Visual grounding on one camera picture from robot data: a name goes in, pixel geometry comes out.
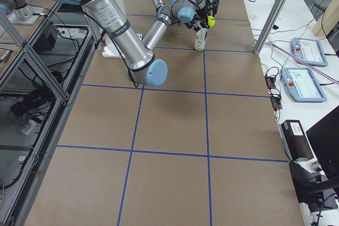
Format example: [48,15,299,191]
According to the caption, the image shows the clear tennis ball can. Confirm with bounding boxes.
[194,28,208,51]

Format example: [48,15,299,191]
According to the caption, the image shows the yellow tennis ball Wilson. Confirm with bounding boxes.
[207,15,216,28]

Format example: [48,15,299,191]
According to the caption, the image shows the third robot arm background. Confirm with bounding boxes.
[1,0,38,25]

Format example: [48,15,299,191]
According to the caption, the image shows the small black electronics board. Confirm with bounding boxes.
[264,75,282,111]

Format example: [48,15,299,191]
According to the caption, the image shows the far teach pendant tablet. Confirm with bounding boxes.
[292,38,328,67]

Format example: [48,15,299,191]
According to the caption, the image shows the teach pendant tablet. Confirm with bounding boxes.
[292,38,328,67]
[281,68,327,103]

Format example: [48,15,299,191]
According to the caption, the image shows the near teach pendant tablet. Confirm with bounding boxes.
[281,68,327,103]

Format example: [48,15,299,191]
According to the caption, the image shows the black box with white label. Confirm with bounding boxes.
[281,120,314,161]

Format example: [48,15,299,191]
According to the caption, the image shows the black computer monitor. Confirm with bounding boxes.
[306,106,338,178]

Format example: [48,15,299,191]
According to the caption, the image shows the white pedestal column with base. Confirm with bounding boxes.
[101,0,144,59]

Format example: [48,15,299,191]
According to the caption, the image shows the aluminium frame post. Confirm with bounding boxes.
[253,0,286,55]

